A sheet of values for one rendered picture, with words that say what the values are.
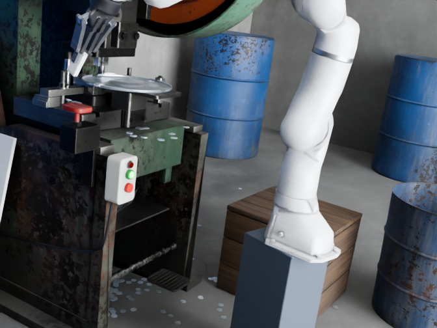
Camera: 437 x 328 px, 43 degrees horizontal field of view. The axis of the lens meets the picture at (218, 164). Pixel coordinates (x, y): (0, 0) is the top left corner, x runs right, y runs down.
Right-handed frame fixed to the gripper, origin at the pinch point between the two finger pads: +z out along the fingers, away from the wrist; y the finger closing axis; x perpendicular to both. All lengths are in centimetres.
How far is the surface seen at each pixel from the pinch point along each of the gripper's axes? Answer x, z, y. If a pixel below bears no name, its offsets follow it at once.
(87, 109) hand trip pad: -8.7, 8.7, 1.1
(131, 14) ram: 19.1, -5.4, 37.0
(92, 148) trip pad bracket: -13.4, 19.1, 4.7
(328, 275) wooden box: -80, 36, 78
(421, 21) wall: 9, -36, 363
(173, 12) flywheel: 24, -6, 66
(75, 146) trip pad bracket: -12.8, 18.1, -1.7
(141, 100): -1.3, 13.9, 35.0
